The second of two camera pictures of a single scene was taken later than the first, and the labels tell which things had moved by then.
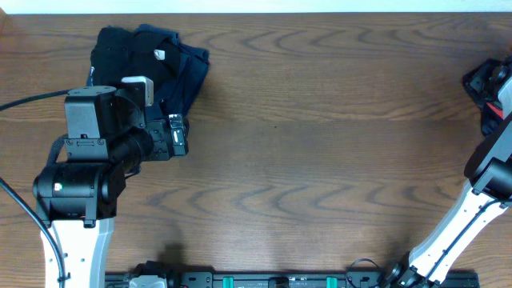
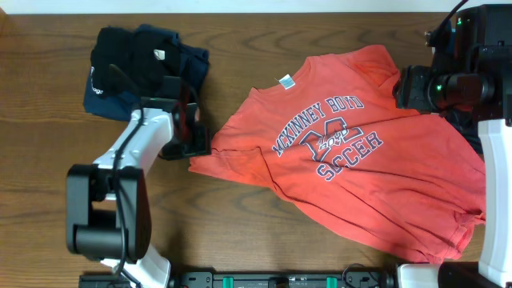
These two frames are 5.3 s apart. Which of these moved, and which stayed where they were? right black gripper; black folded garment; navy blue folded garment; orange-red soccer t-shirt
Moved: orange-red soccer t-shirt; right black gripper
Stayed: black folded garment; navy blue folded garment
